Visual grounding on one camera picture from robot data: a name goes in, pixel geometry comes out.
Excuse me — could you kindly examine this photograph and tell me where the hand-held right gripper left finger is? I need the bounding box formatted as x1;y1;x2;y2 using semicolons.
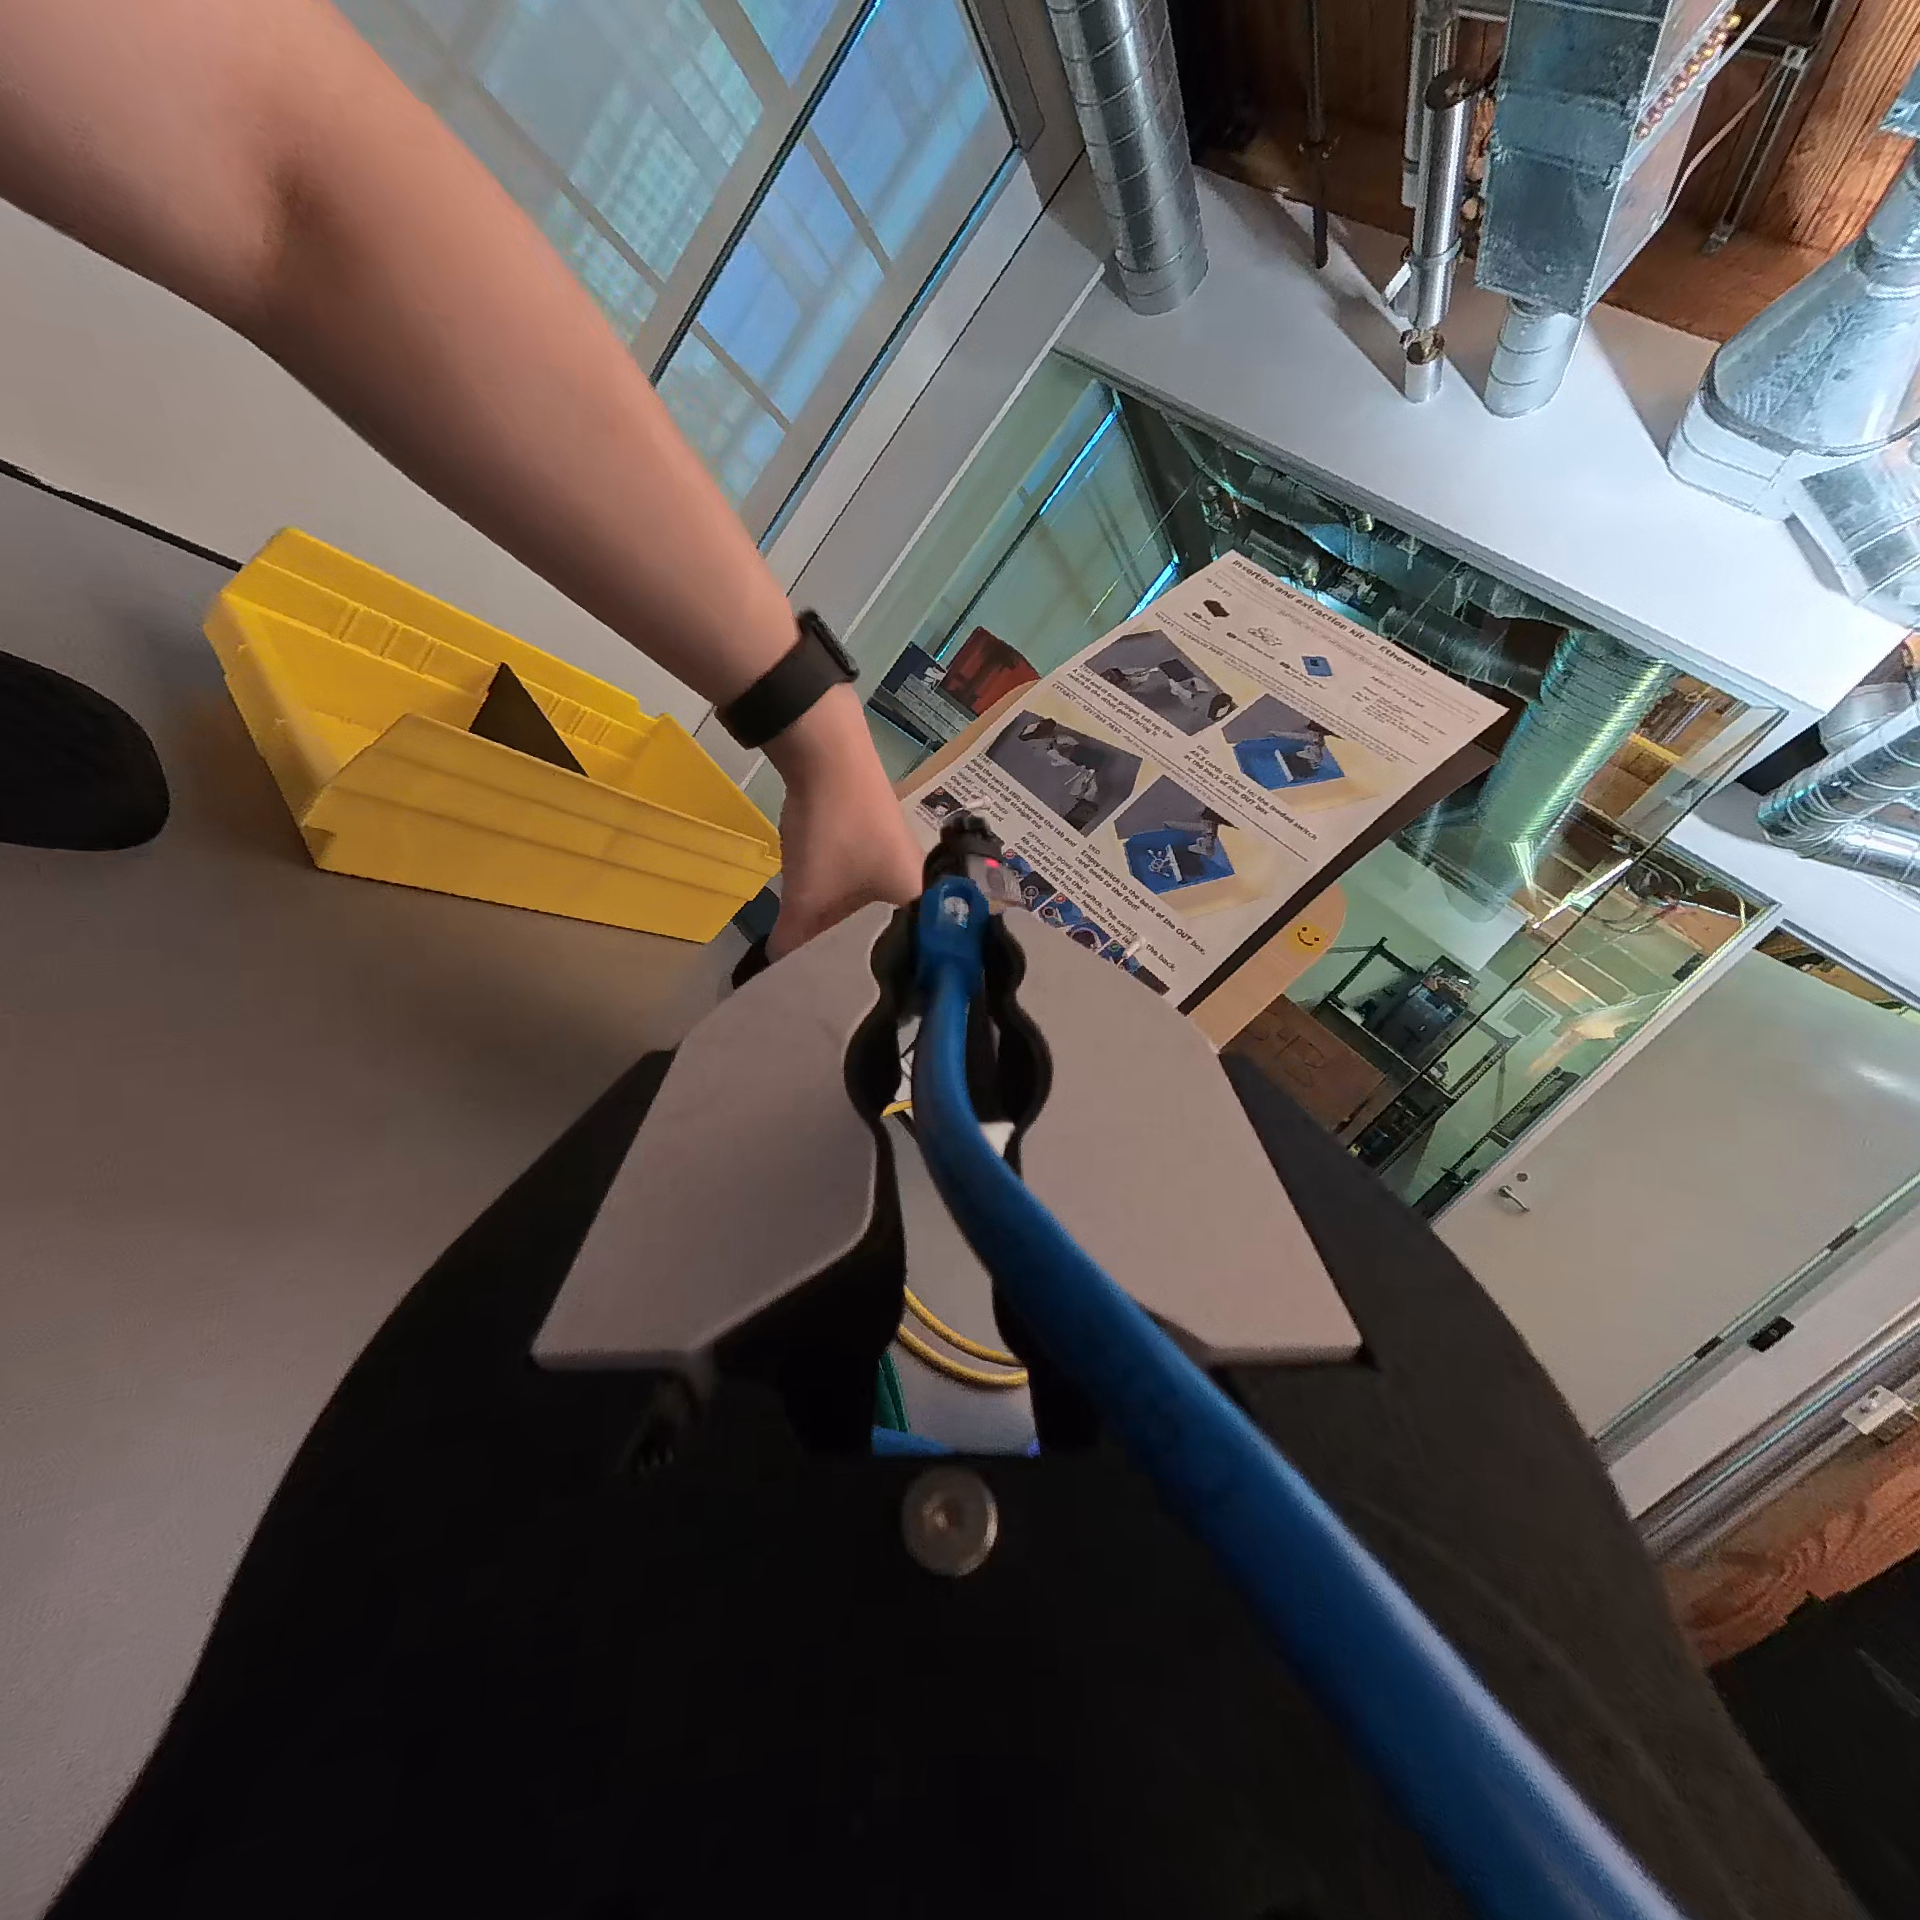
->
531;904;913;1451

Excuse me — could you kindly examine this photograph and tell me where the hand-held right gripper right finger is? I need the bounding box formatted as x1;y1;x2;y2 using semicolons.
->
960;931;1368;1452

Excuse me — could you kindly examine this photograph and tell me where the blue ethernet cable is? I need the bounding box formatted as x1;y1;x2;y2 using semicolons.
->
869;874;1690;1920

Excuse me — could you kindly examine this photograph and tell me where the yellow ethernet cable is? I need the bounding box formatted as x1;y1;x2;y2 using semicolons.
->
882;1098;1037;1390

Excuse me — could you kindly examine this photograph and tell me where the person's left forearm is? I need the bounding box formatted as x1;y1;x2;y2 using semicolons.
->
0;0;841;720

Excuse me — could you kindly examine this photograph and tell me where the person's left hand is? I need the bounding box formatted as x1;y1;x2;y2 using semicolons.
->
763;692;927;962

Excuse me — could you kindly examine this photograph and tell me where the cardboard board with smiley sticker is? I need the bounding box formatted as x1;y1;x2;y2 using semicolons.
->
1192;742;1502;1061

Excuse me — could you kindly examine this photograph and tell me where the yellow plastic bin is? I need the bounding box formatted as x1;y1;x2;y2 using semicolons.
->
202;525;785;949

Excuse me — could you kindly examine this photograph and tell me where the black wrist watch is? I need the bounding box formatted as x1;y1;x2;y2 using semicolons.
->
714;607;863;752

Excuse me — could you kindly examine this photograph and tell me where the printed instruction sheet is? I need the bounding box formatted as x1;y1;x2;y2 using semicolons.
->
896;546;1509;1011

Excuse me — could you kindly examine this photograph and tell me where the black textured rounded object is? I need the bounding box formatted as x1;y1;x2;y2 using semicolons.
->
0;649;169;855

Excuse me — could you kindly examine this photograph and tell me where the large glass window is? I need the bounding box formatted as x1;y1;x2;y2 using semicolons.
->
329;0;1026;546

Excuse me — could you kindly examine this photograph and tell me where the thin vertical metal pipe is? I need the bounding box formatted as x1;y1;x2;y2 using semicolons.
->
1393;66;1487;405

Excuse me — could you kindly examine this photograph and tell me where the grey door with handle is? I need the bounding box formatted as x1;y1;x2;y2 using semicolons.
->
1432;945;1920;1460

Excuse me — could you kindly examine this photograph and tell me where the spiral duct behind glass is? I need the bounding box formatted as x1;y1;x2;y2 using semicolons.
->
1402;623;1669;921

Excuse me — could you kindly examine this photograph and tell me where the short ribbed metal duct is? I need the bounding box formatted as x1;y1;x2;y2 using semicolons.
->
1753;704;1920;902

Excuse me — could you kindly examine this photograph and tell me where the wide branching metal duct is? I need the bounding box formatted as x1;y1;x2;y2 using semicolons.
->
1668;164;1920;630

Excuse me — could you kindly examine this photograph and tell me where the round spiral metal duct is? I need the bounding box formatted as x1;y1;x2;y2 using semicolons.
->
1041;0;1211;318

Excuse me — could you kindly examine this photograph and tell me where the rectangular galvanised metal duct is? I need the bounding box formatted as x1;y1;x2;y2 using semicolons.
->
1473;0;1741;423

